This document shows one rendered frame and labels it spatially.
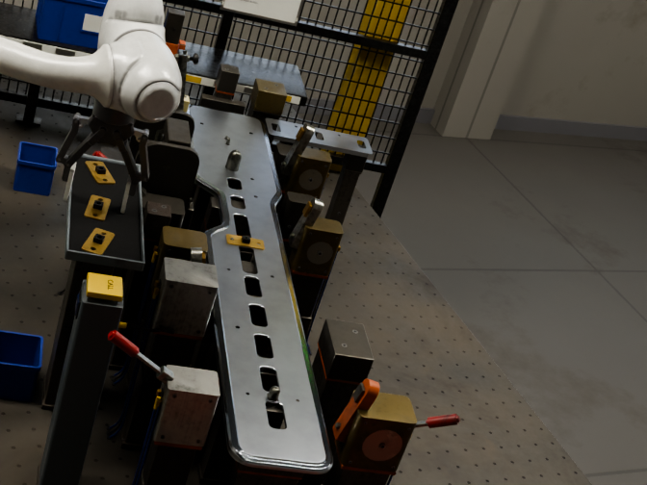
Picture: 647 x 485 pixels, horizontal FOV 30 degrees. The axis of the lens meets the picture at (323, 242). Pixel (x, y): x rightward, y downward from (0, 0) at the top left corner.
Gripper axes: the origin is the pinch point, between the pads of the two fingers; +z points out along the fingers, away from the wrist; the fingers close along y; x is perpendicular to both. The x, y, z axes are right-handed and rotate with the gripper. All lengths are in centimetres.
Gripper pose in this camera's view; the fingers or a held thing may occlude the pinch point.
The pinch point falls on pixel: (97, 192)
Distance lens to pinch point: 229.2
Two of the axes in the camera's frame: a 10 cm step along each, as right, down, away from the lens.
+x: -0.2, -5.3, 8.5
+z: -2.7, 8.2, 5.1
